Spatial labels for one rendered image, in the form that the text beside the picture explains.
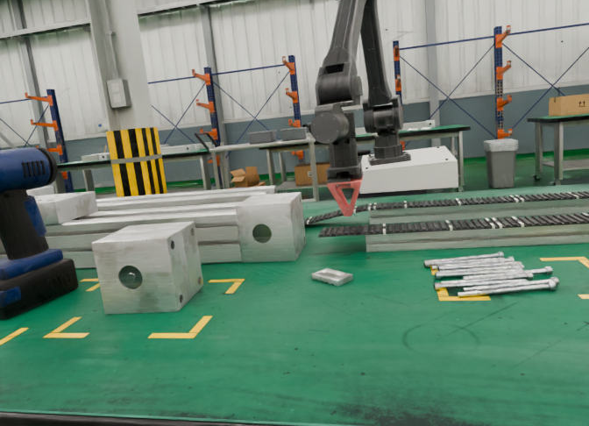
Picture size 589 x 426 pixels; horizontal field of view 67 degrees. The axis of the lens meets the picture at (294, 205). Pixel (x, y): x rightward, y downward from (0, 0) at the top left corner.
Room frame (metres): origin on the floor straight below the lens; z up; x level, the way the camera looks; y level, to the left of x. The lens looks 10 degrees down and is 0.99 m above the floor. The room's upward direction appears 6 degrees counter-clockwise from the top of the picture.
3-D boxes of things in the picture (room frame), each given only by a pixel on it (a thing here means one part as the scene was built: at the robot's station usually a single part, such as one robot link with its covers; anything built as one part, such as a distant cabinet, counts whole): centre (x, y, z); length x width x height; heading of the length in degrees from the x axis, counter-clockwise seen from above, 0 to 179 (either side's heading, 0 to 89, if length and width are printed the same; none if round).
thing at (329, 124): (0.86, -0.09, 1.01); 0.12 x 0.09 x 0.12; 157
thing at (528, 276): (0.51, -0.22, 0.78); 0.11 x 0.01 x 0.01; 85
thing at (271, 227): (0.75, 0.04, 0.83); 0.12 x 0.09 x 0.10; 168
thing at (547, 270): (0.52, -0.25, 0.78); 0.11 x 0.01 x 0.01; 86
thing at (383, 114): (1.31, -0.29, 0.97); 0.09 x 0.05 x 0.10; 157
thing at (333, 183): (0.89, -0.11, 0.85); 0.07 x 0.07 x 0.09; 78
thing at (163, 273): (0.58, 0.20, 0.83); 0.11 x 0.10 x 0.10; 170
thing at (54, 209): (0.83, 0.48, 0.87); 0.16 x 0.11 x 0.07; 78
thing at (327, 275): (0.58, -0.04, 0.78); 0.05 x 0.03 x 0.01; 40
